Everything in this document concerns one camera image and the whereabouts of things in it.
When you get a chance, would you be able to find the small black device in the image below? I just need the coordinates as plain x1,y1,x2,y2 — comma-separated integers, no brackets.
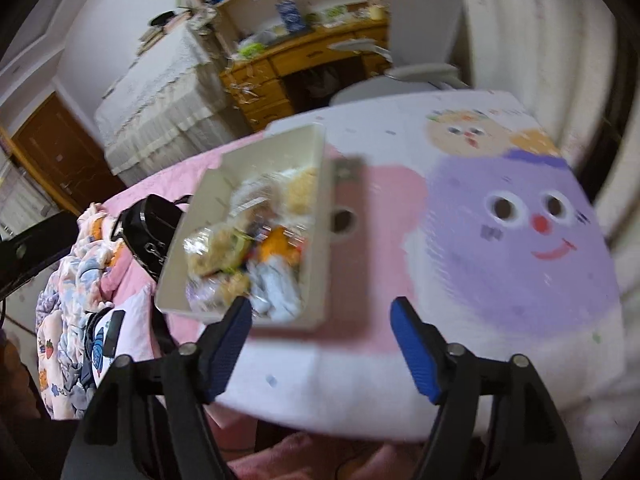
102,310,127,358

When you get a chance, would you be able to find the printed blanket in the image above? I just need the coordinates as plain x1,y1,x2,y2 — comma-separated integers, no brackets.
35,202,151,421

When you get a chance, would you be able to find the grey office chair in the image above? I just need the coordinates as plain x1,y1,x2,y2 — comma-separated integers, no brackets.
327,0,473,108

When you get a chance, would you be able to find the blue gift bag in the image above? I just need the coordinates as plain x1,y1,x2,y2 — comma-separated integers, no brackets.
275,0,307,33

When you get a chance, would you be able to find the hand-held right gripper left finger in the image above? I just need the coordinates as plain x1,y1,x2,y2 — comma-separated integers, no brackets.
60,295,253,480

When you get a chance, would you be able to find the wooden desk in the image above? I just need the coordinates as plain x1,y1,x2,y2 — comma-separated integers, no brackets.
219,17,393,133

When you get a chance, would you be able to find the floral fabric bag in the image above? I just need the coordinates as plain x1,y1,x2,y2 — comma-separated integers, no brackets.
187,7,218,36

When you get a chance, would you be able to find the clear plastic snack bag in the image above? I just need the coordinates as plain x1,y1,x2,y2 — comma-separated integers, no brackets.
182,222,251,281

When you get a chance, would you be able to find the pink bedsheet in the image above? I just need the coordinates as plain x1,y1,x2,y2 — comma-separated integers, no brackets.
92,132,266,321

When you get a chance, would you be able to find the black handbag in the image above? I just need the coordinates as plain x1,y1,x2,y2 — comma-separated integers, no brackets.
112,193,193,281

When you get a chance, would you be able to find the white cartoon pillow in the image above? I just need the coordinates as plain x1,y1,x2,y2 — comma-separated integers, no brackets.
82,290,166,386

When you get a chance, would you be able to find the white lace cover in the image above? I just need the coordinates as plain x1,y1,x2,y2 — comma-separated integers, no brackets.
94,25,253,176

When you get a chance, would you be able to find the green tissue pack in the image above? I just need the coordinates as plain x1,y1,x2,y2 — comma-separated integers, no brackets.
235,40,266,61

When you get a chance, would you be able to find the brown wooden door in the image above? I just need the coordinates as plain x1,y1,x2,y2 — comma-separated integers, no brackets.
10,92,126,216

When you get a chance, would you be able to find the stack of books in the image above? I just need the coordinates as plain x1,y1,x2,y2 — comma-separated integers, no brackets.
137,10,193,53

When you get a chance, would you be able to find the white plastic tray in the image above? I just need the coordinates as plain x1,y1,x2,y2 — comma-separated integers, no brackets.
154,122,337,332

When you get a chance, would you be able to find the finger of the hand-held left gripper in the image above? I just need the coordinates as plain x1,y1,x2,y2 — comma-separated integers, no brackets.
0,210,81,296

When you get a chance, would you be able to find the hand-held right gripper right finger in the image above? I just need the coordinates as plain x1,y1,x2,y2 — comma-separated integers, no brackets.
389,296,582,480

